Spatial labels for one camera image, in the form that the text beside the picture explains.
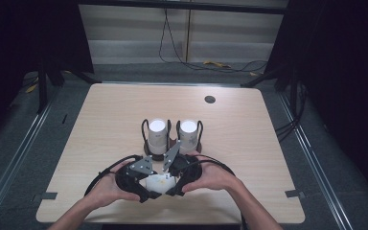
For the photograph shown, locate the long black floor cable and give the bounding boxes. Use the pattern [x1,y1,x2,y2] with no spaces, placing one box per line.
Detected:
[158,8,269,75]

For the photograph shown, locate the metal floor rail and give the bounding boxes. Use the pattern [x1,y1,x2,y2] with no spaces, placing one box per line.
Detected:
[277,91,355,230]
[0,83,65,222]

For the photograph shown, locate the black curtain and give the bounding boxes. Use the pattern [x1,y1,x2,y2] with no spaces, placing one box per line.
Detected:
[0,0,94,145]
[264,0,368,207]

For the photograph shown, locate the person's left hand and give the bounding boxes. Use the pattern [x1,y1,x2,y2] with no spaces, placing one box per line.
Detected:
[87,159,142,209]

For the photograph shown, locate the hand-held gripper cable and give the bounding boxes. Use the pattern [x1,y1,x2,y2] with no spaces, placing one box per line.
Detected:
[185,154,249,230]
[83,154,144,197]

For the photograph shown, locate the single white paper cup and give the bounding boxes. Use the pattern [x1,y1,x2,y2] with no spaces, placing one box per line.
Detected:
[145,172,177,195]

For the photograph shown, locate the bundle of black cables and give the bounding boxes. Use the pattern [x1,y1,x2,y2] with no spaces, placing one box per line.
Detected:
[274,85,309,142]

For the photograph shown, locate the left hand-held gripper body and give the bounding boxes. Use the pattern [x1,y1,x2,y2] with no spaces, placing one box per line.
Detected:
[114,154,158,199]

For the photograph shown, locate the grey tape strip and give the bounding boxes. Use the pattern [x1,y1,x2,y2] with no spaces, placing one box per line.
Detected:
[33,191,58,201]
[285,189,307,199]

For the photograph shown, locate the left hand-held gripper cable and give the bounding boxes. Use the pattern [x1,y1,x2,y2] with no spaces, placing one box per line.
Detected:
[83,154,144,197]

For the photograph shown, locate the right hand-held gripper cable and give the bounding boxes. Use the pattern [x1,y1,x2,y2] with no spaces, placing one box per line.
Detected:
[185,154,249,230]

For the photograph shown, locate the wooden cup holder black rods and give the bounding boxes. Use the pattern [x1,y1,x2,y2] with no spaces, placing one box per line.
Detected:
[141,118,205,162]

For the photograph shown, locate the person's right hand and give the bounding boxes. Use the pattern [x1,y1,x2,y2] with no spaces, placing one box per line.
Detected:
[181,151,242,195]

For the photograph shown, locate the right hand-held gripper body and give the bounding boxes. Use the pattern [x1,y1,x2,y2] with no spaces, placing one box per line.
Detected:
[162,139,204,193]

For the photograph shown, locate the black metal stand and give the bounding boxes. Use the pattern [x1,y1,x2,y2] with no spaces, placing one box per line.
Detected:
[241,67,301,108]
[36,57,102,115]

